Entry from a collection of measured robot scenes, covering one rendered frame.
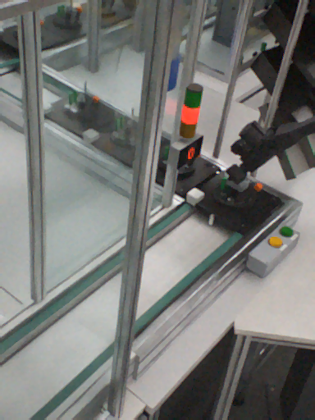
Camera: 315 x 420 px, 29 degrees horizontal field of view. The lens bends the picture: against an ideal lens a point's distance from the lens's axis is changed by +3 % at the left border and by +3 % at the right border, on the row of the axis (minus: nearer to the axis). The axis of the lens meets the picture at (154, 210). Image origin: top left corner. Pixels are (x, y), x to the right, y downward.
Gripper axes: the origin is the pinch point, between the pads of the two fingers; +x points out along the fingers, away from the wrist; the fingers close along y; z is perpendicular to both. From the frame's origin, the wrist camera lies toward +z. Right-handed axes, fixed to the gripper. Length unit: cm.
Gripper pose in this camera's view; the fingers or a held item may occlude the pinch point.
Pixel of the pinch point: (238, 171)
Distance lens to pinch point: 200.7
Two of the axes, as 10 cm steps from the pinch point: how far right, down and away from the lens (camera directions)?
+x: -5.0, 4.0, 7.7
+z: -6.0, -8.0, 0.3
